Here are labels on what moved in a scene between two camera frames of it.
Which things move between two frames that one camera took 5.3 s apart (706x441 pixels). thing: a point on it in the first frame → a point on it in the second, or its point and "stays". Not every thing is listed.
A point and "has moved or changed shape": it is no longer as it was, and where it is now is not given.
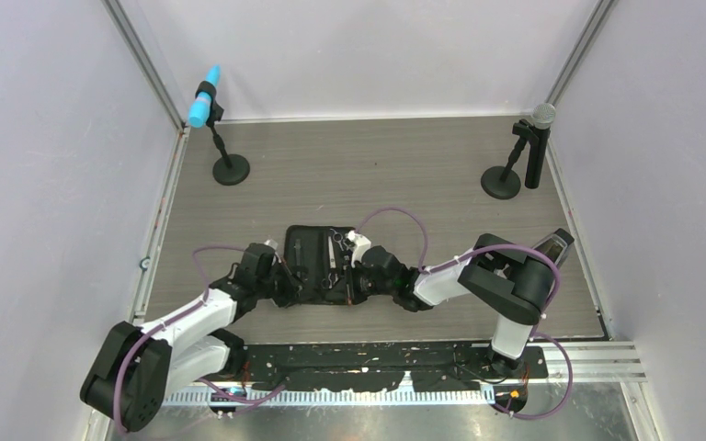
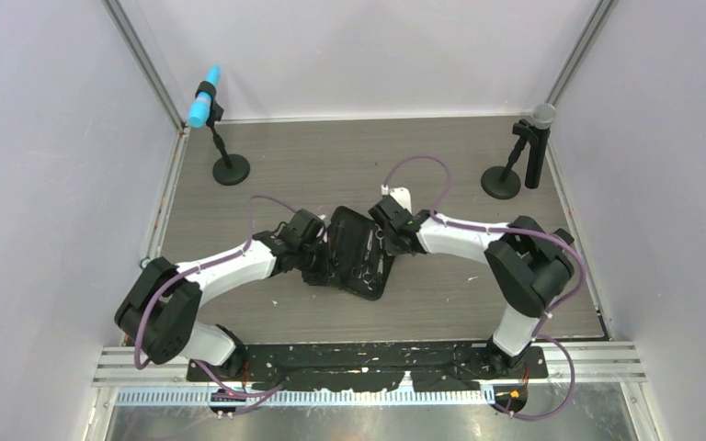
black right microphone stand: [502, 183] stays
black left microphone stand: [232, 169] stays
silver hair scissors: [343, 244] → [380, 234]
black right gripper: [353, 293] → [392, 248]
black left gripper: [293, 286] → [323, 275]
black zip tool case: [323, 253] has moved or changed shape
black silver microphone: [543, 116] stays
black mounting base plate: [434, 367] stays
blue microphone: [200, 107] stays
